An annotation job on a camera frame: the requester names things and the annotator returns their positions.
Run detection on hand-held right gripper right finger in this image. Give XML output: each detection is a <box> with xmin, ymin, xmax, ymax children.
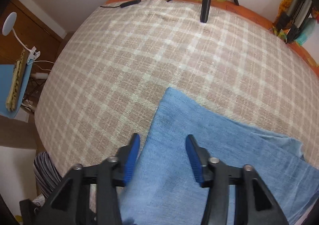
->
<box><xmin>185</xmin><ymin>134</ymin><xmax>290</xmax><ymax>225</ymax></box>

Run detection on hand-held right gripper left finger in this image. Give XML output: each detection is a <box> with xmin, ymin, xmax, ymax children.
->
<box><xmin>37</xmin><ymin>133</ymin><xmax>141</xmax><ymax>225</ymax></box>

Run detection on blue denim pants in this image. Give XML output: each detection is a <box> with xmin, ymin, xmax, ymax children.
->
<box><xmin>120</xmin><ymin>87</ymin><xmax>319</xmax><ymax>225</ymax></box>

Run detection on person's striped trouser leg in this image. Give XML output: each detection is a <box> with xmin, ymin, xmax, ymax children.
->
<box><xmin>33</xmin><ymin>151</ymin><xmax>63</xmax><ymax>200</ymax></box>

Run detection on patterned beige cushion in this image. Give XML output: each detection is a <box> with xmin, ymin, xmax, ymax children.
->
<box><xmin>5</xmin><ymin>49</ymin><xmax>29</xmax><ymax>112</ymax></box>

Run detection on blue chair with wooden legs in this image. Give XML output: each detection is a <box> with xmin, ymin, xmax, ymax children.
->
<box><xmin>0</xmin><ymin>64</ymin><xmax>38</xmax><ymax>119</ymax></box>

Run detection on teal cloth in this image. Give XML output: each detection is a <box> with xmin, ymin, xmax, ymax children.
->
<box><xmin>295</xmin><ymin>17</ymin><xmax>317</xmax><ymax>46</ymax></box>

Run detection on white clip lamp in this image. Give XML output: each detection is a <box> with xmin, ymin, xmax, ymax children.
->
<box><xmin>2</xmin><ymin>12</ymin><xmax>41</xmax><ymax>64</ymax></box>

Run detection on folded metal rack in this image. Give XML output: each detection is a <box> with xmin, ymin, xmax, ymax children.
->
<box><xmin>274</xmin><ymin>0</ymin><xmax>315</xmax><ymax>44</ymax></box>

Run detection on white power cable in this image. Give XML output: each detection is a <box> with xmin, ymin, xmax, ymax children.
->
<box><xmin>30</xmin><ymin>59</ymin><xmax>56</xmax><ymax>74</ymax></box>

